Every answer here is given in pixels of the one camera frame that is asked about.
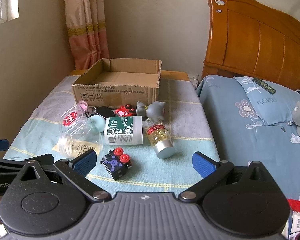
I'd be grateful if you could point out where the clear plastic cylinder jar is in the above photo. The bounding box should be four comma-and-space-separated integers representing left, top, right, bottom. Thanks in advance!
57, 133, 103, 159

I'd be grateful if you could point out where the red toy fire truck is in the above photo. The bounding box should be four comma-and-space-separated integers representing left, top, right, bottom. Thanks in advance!
115, 104, 136, 117

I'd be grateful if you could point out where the wooden bed headboard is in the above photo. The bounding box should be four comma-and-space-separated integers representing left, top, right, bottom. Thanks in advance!
202, 0, 300, 89

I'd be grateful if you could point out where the pink beige curtain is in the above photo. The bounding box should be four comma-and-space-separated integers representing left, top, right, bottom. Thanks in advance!
64, 0, 109, 70

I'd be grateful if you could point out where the white medical cotton swab jar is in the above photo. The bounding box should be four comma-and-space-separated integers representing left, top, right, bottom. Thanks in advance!
103, 116, 143, 145

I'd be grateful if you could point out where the pink charm keychain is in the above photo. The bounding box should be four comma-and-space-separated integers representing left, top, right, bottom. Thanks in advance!
78, 100, 96, 118

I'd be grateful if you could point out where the open cardboard box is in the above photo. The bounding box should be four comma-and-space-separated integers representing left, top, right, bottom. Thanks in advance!
71, 59, 162, 108

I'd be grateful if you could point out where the white wall socket plug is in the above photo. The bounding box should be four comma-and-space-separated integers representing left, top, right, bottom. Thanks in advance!
187, 73, 199, 89

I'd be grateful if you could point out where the blue floral bed sheet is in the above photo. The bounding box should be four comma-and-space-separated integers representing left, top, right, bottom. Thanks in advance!
197, 75, 300, 199

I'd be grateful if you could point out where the clear box with red label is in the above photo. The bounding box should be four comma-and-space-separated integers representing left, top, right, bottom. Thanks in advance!
59, 104, 89, 135

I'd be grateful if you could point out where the grey cat figurine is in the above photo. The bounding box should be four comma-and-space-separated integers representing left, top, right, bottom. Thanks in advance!
136, 101, 165, 120

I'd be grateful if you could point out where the clear bottle of yellow capsules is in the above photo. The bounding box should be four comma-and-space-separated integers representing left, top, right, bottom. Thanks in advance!
143, 118, 175, 159

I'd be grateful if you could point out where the black oval case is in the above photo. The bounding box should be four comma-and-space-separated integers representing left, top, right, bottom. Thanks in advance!
96, 106, 115, 119

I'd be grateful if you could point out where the mint green round case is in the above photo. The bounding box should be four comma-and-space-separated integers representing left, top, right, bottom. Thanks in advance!
88, 115, 106, 133

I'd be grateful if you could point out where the blue floral pillow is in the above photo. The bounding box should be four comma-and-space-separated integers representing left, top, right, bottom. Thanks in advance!
235, 76, 300, 126

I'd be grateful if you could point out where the dark patterned remote control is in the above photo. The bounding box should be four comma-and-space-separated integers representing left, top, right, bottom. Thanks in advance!
253, 78, 276, 95

